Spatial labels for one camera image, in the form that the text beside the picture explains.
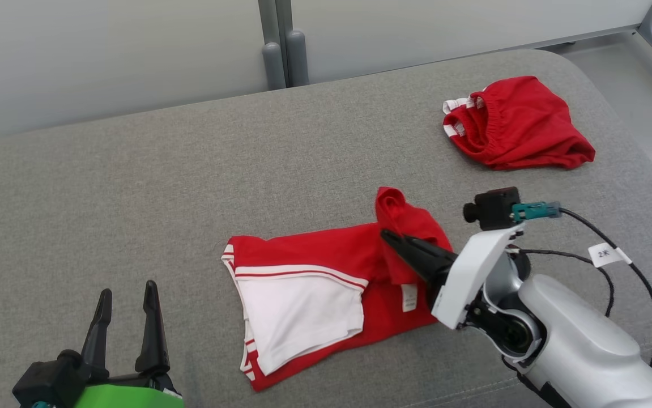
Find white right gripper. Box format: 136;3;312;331
381;223;526;330

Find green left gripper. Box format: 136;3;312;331
74;280;185;408

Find red white Bulls jersey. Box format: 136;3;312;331
221;186;454;393

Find red shorts with white stripes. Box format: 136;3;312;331
442;76;596;171

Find grey rounded partition foot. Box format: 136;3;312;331
262;41;287;91
285;29;309;87

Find grey partition upright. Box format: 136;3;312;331
258;0;293;88

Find teal right cable connector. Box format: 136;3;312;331
512;201;562;223

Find small printed white cable tag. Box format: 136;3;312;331
588;243;632;268

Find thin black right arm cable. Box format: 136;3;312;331
521;207;652;369

